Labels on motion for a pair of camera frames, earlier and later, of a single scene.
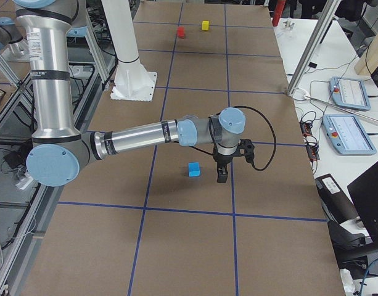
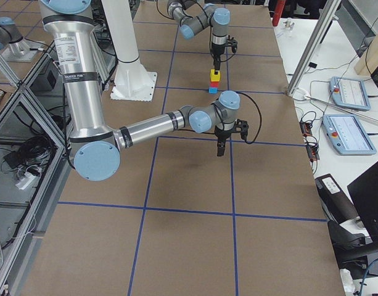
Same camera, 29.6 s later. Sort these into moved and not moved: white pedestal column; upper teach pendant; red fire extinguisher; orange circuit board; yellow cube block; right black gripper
Moved: yellow cube block; right black gripper
Not moved: red fire extinguisher; orange circuit board; white pedestal column; upper teach pendant
